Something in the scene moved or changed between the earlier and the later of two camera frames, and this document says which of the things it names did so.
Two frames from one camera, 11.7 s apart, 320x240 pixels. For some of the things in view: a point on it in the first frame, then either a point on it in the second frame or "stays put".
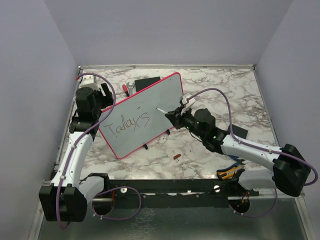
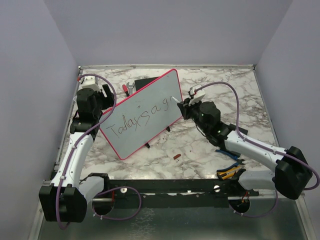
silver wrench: x=130 y=87 stays put
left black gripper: x=108 y=99 stays put
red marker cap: x=177 y=156 stays put
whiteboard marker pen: x=162 y=110 -> x=175 y=99
